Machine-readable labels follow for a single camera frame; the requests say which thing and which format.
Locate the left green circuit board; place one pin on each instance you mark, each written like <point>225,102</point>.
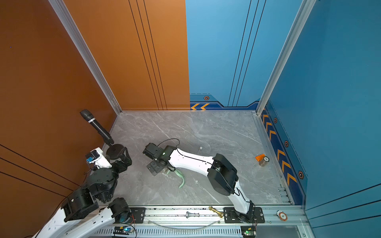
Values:
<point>125,230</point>

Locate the silver chess piece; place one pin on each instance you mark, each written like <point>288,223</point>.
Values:
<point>189,214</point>

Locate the black microphone on stand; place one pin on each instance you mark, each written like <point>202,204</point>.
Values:
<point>102,134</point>

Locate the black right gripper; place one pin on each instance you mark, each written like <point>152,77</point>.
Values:
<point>153,165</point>

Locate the green circuit board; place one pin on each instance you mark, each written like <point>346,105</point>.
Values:
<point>125,230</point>
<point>248,232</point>

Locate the gold chess piece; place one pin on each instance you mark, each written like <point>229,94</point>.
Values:
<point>219,213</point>

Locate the right green circuit board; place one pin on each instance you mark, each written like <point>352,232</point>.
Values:
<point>248,232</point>

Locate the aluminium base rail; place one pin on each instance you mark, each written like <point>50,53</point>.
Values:
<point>297,225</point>

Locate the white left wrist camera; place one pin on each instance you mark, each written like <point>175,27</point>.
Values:
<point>98,159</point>

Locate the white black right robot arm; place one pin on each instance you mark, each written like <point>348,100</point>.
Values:
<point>222,175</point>

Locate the orange white tape roll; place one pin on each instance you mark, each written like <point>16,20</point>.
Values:
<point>282,216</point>

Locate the clear printed baby bottle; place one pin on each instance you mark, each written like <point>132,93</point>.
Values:
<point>263,161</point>

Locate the clear tube on rail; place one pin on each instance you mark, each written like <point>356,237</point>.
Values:
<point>192,228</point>

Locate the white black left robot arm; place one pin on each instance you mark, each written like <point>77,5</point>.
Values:
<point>92,206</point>

